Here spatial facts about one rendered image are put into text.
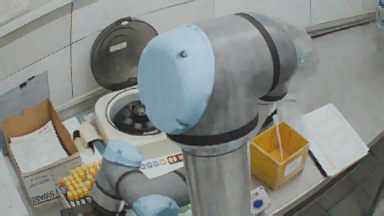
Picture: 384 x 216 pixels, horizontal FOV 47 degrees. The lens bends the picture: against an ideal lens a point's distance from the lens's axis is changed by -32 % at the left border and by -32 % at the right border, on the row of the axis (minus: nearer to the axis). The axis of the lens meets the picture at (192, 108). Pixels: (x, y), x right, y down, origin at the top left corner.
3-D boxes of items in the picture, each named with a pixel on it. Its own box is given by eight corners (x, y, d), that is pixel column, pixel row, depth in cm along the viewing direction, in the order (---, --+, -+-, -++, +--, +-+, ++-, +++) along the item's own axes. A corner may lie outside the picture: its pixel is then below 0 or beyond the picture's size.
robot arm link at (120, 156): (124, 160, 105) (101, 133, 111) (108, 201, 108) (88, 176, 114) (155, 163, 111) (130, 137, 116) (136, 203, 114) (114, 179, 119)
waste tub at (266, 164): (273, 191, 149) (280, 165, 143) (244, 169, 157) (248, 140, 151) (304, 168, 155) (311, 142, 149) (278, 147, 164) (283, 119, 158)
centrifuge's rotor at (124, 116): (126, 155, 153) (123, 133, 149) (108, 120, 164) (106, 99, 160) (182, 142, 158) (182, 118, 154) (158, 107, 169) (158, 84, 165)
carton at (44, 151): (33, 209, 136) (20, 174, 127) (8, 155, 155) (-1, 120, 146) (91, 192, 147) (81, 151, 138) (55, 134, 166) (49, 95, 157)
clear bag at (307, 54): (285, 70, 195) (285, 37, 187) (266, 45, 209) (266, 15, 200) (325, 66, 200) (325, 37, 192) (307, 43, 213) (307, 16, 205)
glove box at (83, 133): (91, 191, 147) (84, 166, 142) (60, 142, 163) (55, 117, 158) (126, 180, 153) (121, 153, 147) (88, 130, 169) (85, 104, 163)
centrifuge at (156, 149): (127, 193, 148) (120, 160, 141) (92, 128, 170) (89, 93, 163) (212, 173, 156) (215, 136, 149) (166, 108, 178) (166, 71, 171)
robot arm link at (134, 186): (198, 191, 104) (161, 158, 111) (146, 211, 99) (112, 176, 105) (195, 216, 109) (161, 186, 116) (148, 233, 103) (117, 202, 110)
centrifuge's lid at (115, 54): (91, 30, 152) (86, 23, 158) (95, 108, 164) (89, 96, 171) (161, 10, 159) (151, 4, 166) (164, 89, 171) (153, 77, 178)
